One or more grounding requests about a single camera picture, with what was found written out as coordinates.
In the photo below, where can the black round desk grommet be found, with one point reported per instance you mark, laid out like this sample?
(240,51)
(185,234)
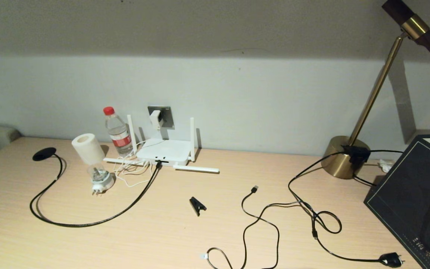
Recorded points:
(44,154)

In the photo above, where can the grey wall socket plate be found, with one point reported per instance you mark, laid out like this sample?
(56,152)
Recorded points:
(167,117)

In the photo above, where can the black square switch box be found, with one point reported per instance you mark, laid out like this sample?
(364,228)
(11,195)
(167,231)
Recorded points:
(357,154)

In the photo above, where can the black box with bag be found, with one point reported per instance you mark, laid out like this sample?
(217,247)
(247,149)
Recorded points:
(405,194)

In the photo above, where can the white toilet paper roll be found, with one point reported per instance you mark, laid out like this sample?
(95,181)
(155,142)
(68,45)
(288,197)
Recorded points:
(88,149)

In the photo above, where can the small white connector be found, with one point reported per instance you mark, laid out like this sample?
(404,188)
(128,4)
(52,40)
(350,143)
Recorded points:
(386,166)

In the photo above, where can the clear water bottle red cap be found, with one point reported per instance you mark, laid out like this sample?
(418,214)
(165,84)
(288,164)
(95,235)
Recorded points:
(120,136)

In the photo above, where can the brass desk lamp dark shade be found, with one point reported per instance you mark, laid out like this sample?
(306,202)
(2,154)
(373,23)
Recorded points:
(343,160)

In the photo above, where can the small black clip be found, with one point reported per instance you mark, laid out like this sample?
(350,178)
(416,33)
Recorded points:
(197,204)

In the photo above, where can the white router with antennas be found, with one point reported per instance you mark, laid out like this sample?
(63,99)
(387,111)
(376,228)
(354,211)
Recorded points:
(164,149)

